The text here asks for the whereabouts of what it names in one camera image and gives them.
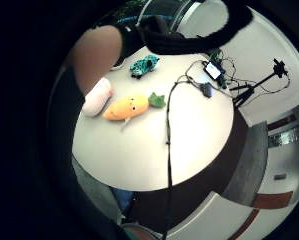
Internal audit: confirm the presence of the black device with white screen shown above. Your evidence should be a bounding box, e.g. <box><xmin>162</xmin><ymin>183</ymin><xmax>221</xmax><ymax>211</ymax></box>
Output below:
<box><xmin>202</xmin><ymin>60</ymin><xmax>227</xmax><ymax>81</ymax></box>

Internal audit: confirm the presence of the small black adapter box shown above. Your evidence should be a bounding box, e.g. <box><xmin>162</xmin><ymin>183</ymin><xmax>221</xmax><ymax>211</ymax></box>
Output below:
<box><xmin>199</xmin><ymin>82</ymin><xmax>214</xmax><ymax>99</ymax></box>

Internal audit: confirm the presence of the teal patterned plush toy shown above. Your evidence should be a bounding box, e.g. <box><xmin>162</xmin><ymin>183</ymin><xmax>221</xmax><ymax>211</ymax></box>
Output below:
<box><xmin>128</xmin><ymin>54</ymin><xmax>161</xmax><ymax>80</ymax></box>

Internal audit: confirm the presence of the black tripod stand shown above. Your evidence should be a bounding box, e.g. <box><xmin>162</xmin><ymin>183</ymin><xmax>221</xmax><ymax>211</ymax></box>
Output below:
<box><xmin>229</xmin><ymin>58</ymin><xmax>289</xmax><ymax>108</ymax></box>

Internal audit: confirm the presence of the orange carrot plush toy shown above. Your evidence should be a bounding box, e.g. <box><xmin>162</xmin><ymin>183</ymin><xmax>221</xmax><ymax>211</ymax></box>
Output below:
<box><xmin>102</xmin><ymin>92</ymin><xmax>167</xmax><ymax>133</ymax></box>

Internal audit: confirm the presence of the pink white plush toy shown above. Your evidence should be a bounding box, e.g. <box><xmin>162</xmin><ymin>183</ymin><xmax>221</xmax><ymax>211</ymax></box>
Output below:
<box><xmin>81</xmin><ymin>77</ymin><xmax>114</xmax><ymax>118</ymax></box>

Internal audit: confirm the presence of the thick black cable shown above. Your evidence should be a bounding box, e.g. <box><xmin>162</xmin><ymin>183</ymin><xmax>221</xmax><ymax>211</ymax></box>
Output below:
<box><xmin>162</xmin><ymin>59</ymin><xmax>211</xmax><ymax>240</ymax></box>

